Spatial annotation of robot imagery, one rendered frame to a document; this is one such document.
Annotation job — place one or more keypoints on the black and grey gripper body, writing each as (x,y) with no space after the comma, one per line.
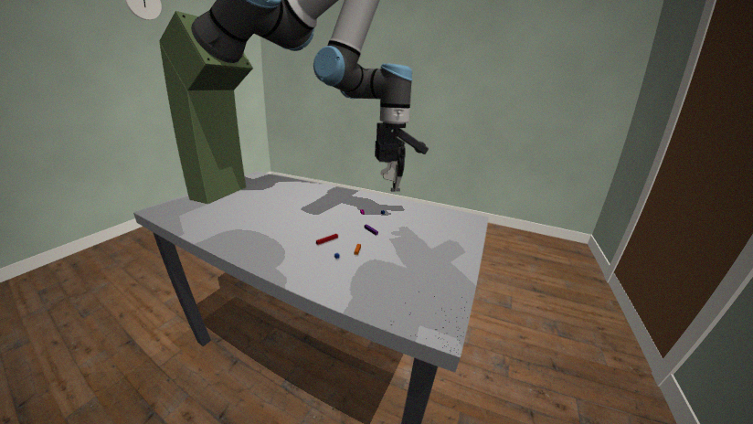
(387,143)

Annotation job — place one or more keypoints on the red rod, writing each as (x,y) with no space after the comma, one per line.
(323,240)

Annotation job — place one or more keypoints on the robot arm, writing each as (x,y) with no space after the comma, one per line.
(224,30)

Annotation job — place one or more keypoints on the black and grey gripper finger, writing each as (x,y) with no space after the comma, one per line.
(396,171)
(386,169)

